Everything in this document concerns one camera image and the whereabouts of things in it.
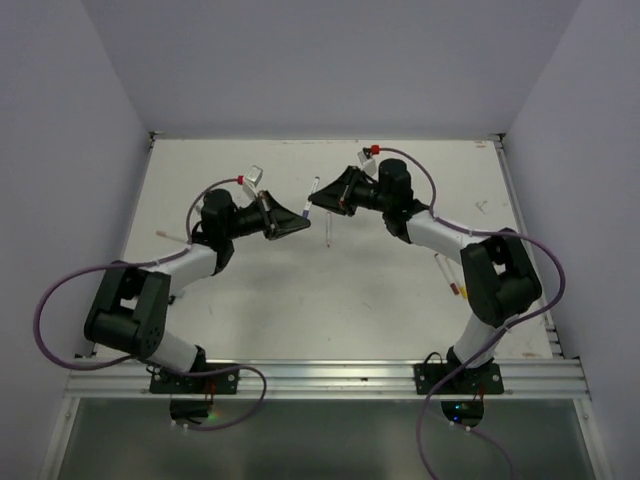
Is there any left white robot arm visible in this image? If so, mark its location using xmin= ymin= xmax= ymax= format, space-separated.
xmin=84 ymin=188 xmax=311 ymax=393

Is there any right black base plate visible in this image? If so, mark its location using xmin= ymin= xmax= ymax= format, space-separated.
xmin=412 ymin=349 xmax=505 ymax=395

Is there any aluminium front rail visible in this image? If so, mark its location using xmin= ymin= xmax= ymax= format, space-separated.
xmin=64 ymin=358 xmax=590 ymax=400

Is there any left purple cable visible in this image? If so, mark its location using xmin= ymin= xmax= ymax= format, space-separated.
xmin=33 ymin=174 xmax=269 ymax=432

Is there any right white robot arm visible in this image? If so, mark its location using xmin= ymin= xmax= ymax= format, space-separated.
xmin=308 ymin=159 xmax=542 ymax=393

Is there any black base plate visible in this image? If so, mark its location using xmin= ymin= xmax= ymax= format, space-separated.
xmin=412 ymin=349 xmax=505 ymax=395
xmin=149 ymin=362 xmax=240 ymax=396

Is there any purple cable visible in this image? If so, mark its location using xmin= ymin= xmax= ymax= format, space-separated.
xmin=369 ymin=143 xmax=566 ymax=480
xmin=33 ymin=174 xmax=269 ymax=432

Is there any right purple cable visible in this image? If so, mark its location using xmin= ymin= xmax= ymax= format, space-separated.
xmin=369 ymin=143 xmax=566 ymax=480

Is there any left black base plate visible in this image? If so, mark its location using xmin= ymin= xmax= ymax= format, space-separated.
xmin=149 ymin=362 xmax=240 ymax=396

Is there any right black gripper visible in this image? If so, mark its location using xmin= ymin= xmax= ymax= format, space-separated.
xmin=310 ymin=164 xmax=392 ymax=215

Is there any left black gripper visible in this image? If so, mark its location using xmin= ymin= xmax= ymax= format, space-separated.
xmin=223 ymin=190 xmax=309 ymax=241

